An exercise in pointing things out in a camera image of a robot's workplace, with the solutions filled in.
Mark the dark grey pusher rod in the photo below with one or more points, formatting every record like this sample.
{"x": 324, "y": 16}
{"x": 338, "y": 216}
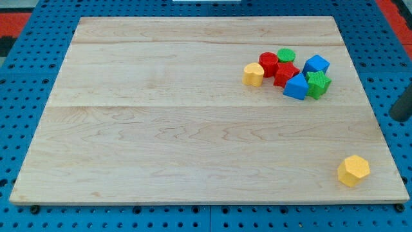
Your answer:
{"x": 401, "y": 110}

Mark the blue cube block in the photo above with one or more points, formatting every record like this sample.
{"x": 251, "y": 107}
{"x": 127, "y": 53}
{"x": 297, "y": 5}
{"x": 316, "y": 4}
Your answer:
{"x": 316, "y": 63}

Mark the green star block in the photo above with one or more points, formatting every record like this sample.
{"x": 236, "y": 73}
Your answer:
{"x": 318, "y": 84}

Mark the red star block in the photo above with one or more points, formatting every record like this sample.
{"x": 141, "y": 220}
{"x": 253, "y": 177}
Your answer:
{"x": 285, "y": 71}

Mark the yellow hexagon block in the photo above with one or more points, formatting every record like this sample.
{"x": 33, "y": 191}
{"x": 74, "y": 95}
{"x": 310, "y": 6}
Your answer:
{"x": 353, "y": 170}

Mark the blue triangle block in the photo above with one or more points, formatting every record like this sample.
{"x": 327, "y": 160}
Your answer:
{"x": 296, "y": 87}

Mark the green cylinder block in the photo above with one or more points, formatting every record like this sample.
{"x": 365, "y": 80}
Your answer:
{"x": 285, "y": 55}

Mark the red cylinder block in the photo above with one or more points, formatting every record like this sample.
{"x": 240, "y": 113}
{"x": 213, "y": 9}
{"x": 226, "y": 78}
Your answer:
{"x": 269, "y": 61}

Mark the yellow heart block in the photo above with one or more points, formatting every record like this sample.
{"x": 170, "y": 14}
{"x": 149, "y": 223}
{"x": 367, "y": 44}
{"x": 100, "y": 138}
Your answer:
{"x": 253, "y": 75}

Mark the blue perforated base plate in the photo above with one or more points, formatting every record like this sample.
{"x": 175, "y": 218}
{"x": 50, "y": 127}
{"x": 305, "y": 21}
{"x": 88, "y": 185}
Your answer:
{"x": 31, "y": 66}

